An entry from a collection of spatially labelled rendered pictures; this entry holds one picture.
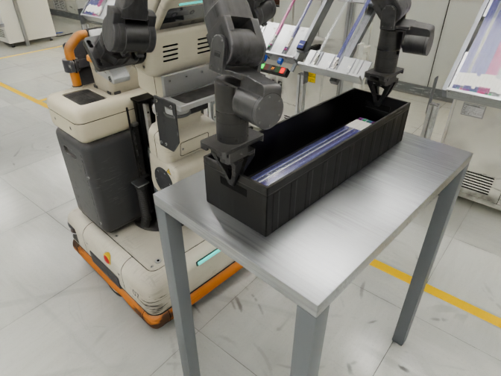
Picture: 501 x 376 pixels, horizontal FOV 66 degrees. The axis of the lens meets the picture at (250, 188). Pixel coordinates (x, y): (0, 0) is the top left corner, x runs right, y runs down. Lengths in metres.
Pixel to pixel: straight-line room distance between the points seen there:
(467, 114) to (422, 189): 1.33
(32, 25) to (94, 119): 5.07
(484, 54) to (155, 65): 1.39
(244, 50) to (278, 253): 0.35
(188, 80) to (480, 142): 1.58
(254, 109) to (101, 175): 0.98
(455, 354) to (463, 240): 0.70
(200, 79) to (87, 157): 0.49
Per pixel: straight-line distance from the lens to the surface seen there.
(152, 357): 1.57
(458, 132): 2.30
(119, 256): 1.55
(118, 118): 1.44
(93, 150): 1.43
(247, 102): 0.59
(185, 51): 1.21
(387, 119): 1.02
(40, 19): 6.47
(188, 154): 1.33
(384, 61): 1.10
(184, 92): 1.20
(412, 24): 1.08
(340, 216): 0.82
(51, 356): 1.70
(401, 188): 0.94
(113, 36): 0.97
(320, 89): 2.54
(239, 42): 0.62
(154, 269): 1.45
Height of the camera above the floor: 1.29
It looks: 33 degrees down
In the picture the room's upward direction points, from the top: straight up
